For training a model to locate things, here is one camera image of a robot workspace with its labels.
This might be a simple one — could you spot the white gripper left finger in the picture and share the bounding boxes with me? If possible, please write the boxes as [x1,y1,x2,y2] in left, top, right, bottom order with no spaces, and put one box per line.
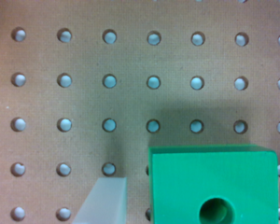
[72,177,127,224]

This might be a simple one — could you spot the green square block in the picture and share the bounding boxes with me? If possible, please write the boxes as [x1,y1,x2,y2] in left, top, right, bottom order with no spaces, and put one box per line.
[148,145,279,224]

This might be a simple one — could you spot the brown perforated pegboard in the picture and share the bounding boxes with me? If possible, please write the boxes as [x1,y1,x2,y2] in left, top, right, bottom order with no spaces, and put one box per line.
[0,0,280,224]

